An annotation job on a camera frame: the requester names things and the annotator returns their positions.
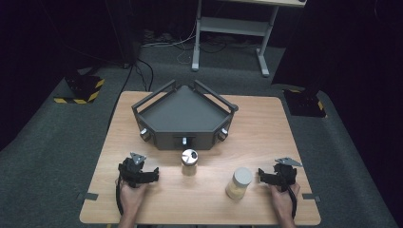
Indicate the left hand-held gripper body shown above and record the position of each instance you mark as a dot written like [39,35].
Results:
[130,171]

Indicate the person's right hand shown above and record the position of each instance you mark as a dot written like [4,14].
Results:
[282,201]

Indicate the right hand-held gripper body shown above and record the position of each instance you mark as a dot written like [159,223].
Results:
[285,174]

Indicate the person's left hand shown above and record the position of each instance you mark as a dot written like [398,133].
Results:
[130,198]

